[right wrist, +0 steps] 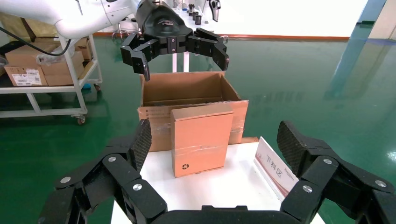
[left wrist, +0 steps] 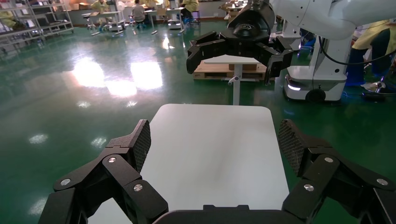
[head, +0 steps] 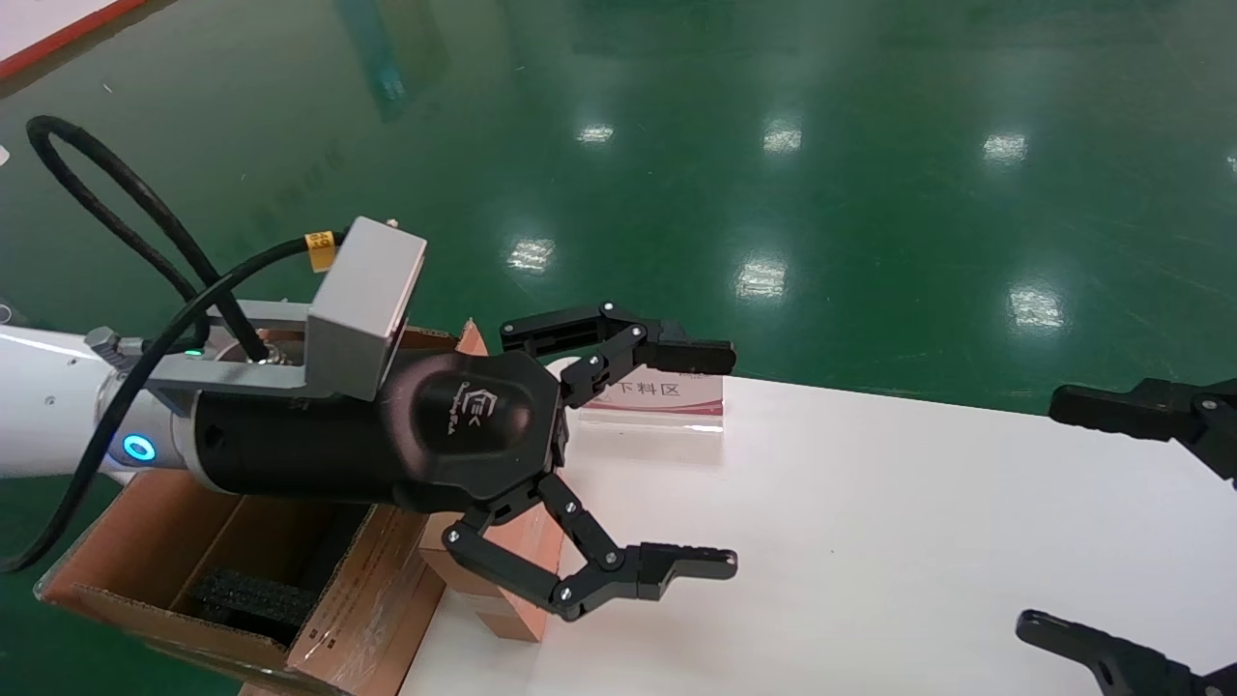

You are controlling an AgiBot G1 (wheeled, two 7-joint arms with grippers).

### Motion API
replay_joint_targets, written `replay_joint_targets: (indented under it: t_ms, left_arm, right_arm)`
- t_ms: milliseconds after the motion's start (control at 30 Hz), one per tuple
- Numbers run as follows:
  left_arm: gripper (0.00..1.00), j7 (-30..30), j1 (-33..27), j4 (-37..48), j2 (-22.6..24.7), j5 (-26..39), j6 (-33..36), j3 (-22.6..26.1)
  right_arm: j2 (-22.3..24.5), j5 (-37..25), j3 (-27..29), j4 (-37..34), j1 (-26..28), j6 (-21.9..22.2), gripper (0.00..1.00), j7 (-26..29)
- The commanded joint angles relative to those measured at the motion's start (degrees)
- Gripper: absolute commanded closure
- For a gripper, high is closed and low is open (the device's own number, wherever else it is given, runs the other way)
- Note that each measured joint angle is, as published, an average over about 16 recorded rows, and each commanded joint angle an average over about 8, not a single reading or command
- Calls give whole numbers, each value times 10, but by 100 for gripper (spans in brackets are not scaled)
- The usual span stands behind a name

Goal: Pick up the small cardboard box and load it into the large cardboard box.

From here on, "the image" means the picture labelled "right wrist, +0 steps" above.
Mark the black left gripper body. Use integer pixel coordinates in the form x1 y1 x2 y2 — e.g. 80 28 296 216
136 0 194 55

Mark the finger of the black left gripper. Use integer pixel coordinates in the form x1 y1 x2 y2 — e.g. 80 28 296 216
185 28 230 71
120 32 159 82

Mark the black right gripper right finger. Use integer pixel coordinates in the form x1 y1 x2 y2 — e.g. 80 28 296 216
276 120 396 224

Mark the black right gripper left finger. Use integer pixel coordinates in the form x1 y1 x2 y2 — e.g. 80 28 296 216
37 119 168 224

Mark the small cardboard box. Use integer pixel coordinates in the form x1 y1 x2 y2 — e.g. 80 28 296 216
170 103 234 178

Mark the large open cardboard box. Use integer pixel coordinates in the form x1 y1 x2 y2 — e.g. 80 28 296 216
137 71 250 153

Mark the cardboard box with open flap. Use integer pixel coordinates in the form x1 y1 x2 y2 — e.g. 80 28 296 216
34 37 93 62

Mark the flat plain cardboard box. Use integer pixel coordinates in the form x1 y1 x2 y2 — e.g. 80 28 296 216
44 64 85 87
40 51 85 77

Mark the yellow brown cardboard sheet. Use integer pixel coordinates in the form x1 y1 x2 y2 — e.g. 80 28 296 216
0 12 59 42

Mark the cardboard box with white labels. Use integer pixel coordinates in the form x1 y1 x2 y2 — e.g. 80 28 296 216
3 65 49 87

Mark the large plain cardboard box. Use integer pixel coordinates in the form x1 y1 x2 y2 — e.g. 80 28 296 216
4 42 59 68

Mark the black round stool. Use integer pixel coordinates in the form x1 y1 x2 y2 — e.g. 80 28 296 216
112 23 131 40

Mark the white sign card red stripe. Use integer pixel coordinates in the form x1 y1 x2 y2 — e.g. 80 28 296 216
254 136 300 202

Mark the white metal wheeled cart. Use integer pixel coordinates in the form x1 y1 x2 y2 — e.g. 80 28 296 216
0 34 103 126

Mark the clear crumpled plastic bag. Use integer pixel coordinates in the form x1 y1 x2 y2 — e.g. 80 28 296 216
36 46 67 66

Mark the long black arm cable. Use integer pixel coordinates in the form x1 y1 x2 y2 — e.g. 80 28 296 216
0 26 72 57

